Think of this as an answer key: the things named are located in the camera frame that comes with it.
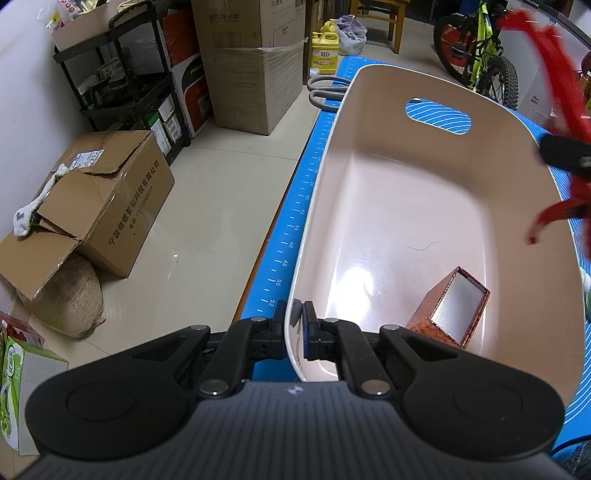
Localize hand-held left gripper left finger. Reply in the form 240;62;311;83
110;300;290;400

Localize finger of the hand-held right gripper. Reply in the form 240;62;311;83
538;134;591;179

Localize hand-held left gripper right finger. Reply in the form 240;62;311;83
301;299;468;398

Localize red toy figure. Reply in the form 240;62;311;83
499;8;591;264

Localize beige plastic basin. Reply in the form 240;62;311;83
284;65;585;409

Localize white appliance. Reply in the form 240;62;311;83
501;14;591;130

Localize blue cutting mat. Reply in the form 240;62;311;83
233;54;591;455

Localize green and black bicycle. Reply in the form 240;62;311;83
433;0;522;110

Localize copper mirror box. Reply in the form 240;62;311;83
406;266;491;348

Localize burlap sack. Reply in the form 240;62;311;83
28;254;106;340

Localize open brown cardboard box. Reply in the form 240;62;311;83
0;130;176;302

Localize wooden stool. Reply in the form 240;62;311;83
358;0;405;54

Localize group of small cartons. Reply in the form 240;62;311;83
147;99;184;155

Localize translucent plastic bag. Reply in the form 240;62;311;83
335;15;369;56

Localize large taped cardboard box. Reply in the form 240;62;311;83
203;42;308;136

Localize green and white carton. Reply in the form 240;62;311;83
0;336;70;457

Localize red and white appliance box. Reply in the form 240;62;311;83
159;7;216;139

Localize red snack package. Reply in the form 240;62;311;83
0;311;45;348

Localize yellow detergent bottle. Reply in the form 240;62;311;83
310;18;341;77

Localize white foam piece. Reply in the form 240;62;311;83
13;164;70;238

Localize black shelf cart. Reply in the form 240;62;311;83
53;0;193;168

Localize printed cardboard box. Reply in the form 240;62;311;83
191;0;306;51

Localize beige storage box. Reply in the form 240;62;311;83
51;0;154;52

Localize grey handled scissors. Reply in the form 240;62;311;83
307;76;350;112

